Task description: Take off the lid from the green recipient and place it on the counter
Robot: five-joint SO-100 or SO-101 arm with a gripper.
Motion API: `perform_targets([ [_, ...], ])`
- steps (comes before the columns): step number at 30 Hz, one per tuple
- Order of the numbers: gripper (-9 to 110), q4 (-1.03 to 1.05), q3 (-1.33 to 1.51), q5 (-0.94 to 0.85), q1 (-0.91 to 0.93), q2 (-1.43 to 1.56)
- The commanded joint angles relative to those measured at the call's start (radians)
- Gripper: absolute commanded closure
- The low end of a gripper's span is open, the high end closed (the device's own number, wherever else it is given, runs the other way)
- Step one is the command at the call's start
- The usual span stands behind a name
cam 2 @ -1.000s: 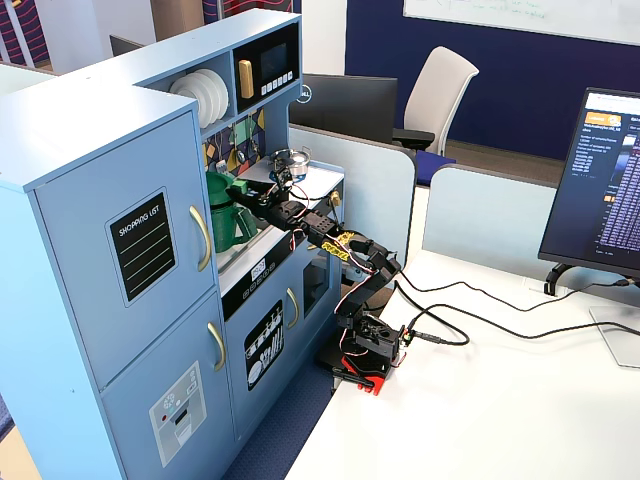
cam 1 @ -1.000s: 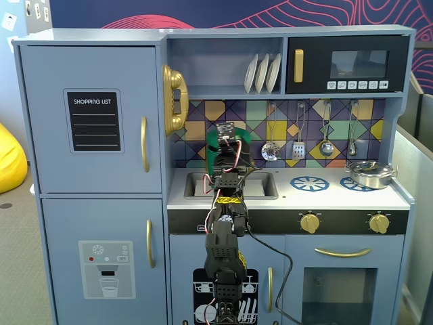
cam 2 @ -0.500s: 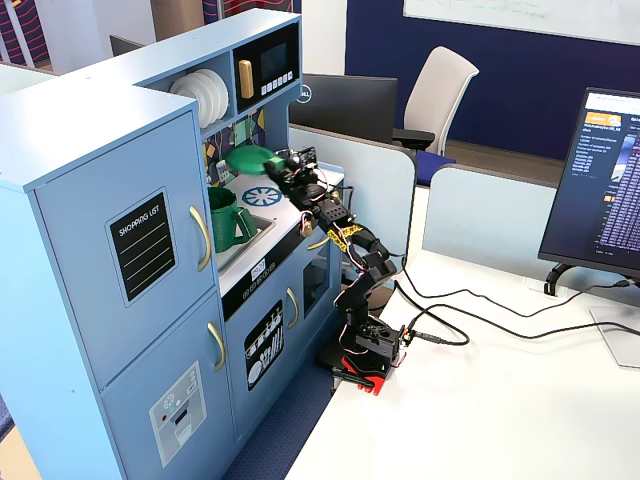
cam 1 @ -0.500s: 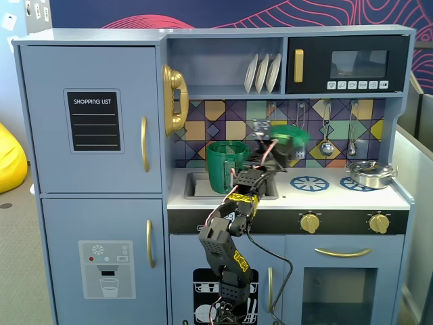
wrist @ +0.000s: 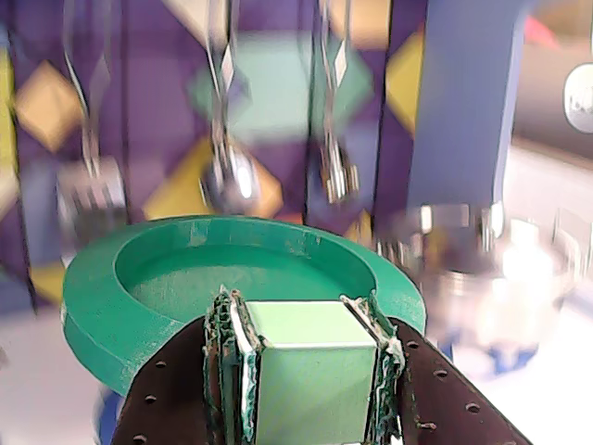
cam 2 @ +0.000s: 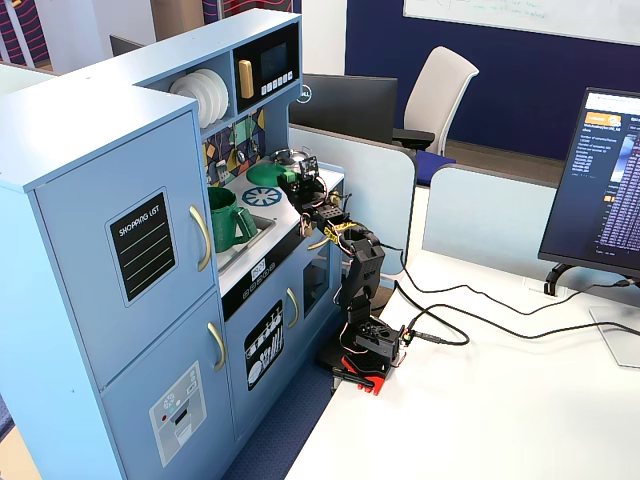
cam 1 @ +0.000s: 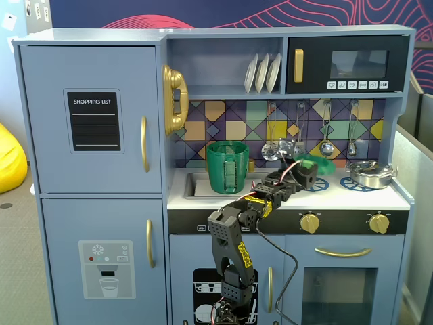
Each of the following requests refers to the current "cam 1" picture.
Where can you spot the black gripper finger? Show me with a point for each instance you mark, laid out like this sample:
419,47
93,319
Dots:
306,177

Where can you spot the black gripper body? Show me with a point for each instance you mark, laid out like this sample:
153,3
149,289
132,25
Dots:
305,176

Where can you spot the green pitcher lid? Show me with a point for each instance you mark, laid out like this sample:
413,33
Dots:
324,166

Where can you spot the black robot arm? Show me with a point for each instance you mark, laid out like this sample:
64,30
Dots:
233,243

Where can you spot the steel pot lid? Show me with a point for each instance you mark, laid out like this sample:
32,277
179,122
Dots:
368,166

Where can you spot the steel slotted spatula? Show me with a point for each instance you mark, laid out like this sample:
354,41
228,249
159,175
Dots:
299,149

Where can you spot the gold faucet knob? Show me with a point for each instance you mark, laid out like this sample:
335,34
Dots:
252,165

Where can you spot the steel toy ladle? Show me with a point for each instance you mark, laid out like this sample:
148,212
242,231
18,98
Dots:
327,148

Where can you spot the steel slotted spoon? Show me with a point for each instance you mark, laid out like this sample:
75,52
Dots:
269,151

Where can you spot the gold stove knob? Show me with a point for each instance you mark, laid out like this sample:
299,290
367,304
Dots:
379,222
309,222

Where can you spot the steel toy spoon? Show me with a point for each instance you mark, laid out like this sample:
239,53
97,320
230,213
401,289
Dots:
352,149

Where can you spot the green plastic pitcher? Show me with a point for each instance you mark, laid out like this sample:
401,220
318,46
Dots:
216,172

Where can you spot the steel toy pot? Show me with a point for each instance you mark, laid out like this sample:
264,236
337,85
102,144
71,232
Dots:
370,179

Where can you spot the grey toy sink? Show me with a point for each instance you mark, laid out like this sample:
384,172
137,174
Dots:
199,186

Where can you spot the blue dishwasher door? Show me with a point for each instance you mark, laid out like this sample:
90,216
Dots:
189,250

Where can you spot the white toy plate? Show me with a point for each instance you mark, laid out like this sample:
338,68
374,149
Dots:
261,72
250,74
273,71

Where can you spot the blue oven door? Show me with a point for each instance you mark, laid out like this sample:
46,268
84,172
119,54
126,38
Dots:
389,257

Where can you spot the pale blue desk divider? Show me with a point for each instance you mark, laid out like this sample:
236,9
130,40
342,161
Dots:
419,203

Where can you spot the black microwave door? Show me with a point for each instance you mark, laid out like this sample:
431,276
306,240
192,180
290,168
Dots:
314,44

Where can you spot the blue toy kitchen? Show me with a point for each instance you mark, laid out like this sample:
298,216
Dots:
220,64

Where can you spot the gold toy telephone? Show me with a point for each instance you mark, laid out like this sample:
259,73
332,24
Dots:
176,84

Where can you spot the shopping list chalkboard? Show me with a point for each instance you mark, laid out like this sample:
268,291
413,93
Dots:
93,135

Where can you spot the blue freezer door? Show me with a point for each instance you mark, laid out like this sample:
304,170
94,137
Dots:
67,220

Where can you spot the blue fridge door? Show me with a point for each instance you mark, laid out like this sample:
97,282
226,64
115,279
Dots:
44,162

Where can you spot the yellow beanbag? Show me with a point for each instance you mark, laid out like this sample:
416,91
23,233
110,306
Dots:
11,162

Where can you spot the round floor socket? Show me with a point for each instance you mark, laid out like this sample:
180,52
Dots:
5,205

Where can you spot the white paper note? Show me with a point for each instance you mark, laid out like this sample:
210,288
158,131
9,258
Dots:
9,21

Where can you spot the small camera circuit board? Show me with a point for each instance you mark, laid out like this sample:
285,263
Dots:
287,146

